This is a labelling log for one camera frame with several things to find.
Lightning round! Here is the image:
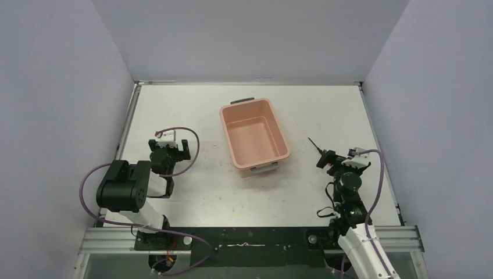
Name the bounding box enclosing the black screwdriver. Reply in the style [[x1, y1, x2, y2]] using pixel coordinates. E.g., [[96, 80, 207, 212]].
[[308, 137, 337, 161]]

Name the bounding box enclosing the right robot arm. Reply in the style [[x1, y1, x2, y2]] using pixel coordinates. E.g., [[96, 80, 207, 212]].
[[316, 148, 399, 278]]

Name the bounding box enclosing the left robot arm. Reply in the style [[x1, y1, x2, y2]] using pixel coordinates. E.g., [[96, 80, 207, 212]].
[[96, 139, 191, 251]]

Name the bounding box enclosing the pink plastic bin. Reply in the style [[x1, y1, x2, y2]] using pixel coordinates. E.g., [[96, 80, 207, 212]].
[[219, 98, 291, 178]]

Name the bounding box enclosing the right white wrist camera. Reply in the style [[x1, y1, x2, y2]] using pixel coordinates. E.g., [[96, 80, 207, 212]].
[[342, 148, 371, 170]]

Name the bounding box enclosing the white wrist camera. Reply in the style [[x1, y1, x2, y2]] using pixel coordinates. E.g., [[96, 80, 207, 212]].
[[155, 130, 177, 148], [342, 148, 371, 170]]

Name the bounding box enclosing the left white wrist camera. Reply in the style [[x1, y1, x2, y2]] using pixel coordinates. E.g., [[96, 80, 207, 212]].
[[155, 130, 177, 148]]

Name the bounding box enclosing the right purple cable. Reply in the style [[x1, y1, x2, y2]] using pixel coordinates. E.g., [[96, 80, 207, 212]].
[[340, 149, 394, 279]]

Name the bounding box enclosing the aluminium frame rail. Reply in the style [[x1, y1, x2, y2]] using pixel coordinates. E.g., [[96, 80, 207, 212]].
[[72, 226, 424, 279]]

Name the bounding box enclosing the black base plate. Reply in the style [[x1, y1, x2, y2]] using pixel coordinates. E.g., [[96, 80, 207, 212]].
[[134, 227, 344, 269]]

